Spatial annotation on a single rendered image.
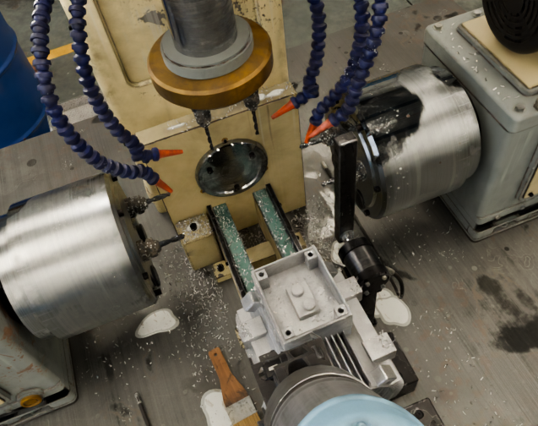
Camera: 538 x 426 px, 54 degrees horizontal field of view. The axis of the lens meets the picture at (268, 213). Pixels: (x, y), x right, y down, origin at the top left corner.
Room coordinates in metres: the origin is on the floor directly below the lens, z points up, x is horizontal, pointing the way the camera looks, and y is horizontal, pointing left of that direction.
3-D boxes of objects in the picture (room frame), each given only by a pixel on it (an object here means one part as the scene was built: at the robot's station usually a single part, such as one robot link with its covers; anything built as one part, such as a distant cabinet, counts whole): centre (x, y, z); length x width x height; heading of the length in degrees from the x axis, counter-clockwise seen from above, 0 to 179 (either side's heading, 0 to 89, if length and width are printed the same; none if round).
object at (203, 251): (0.65, 0.16, 0.86); 0.07 x 0.06 x 0.12; 102
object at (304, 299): (0.34, -0.02, 1.11); 0.12 x 0.11 x 0.07; 14
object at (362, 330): (0.30, -0.03, 1.02); 0.20 x 0.19 x 0.19; 14
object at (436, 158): (0.67, -0.29, 1.04); 0.41 x 0.25 x 0.25; 102
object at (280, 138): (0.75, 0.07, 0.97); 0.30 x 0.11 x 0.34; 102
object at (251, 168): (0.69, 0.05, 1.02); 0.15 x 0.02 x 0.15; 102
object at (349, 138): (0.50, -0.13, 1.12); 0.04 x 0.03 x 0.26; 12
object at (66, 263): (0.52, 0.38, 1.04); 0.37 x 0.25 x 0.25; 102
